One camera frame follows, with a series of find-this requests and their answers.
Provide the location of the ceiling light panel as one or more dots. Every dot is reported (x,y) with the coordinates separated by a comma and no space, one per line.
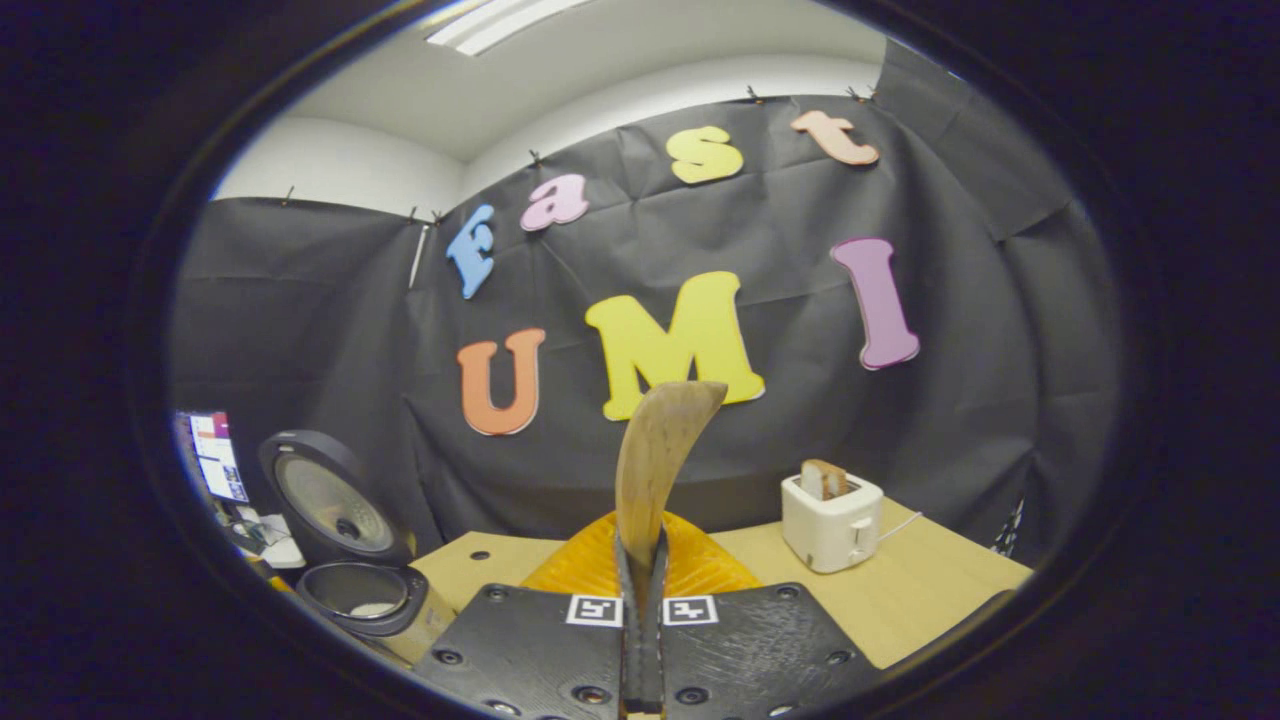
(500,22)

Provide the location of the toasted bread slice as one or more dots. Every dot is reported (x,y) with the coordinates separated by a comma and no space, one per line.
(835,478)
(812,482)

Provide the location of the black backdrop cloth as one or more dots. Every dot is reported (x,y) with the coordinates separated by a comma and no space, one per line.
(800,400)

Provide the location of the white toaster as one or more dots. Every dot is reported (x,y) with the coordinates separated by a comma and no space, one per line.
(830,530)

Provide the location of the wooden spoon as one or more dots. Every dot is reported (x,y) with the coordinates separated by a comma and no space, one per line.
(655,450)

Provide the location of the dark grey rice cooker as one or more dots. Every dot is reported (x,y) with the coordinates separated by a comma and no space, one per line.
(340,510)

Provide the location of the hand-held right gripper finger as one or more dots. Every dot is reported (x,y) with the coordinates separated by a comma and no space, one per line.
(630,660)
(652,660)

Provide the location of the white side desk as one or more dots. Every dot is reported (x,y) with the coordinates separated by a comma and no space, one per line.
(285,550)

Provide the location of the computer monitor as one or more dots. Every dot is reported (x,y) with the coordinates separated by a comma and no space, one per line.
(215,455)

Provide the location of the white rice pile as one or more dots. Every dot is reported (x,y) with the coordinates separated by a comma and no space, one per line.
(372,609)

